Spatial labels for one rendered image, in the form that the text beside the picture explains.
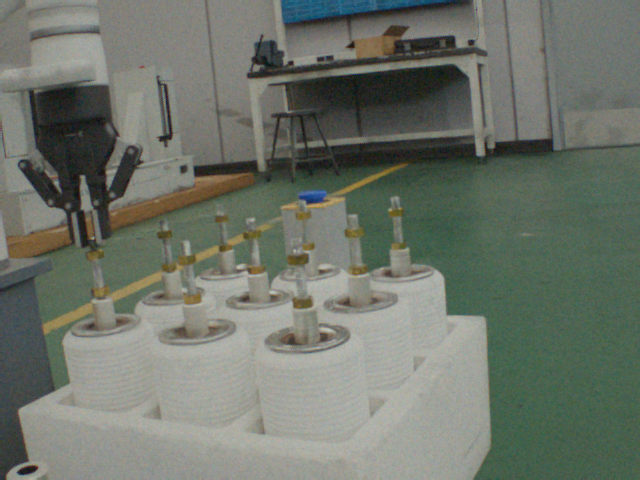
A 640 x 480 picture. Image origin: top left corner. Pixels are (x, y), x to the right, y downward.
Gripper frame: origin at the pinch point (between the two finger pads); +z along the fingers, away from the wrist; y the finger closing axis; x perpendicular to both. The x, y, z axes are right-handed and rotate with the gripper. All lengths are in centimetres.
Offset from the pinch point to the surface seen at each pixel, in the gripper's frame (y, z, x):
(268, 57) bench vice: 16, -48, -443
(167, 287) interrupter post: -4.9, 8.9, -9.4
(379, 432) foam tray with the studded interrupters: -27.0, 17.5, 15.4
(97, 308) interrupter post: 0.1, 8.2, 1.1
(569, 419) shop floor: -54, 35, -20
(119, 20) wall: 154, -108, -576
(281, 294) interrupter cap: -18.2, 10.1, -6.2
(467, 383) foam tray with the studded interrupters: -37.8, 22.6, -6.1
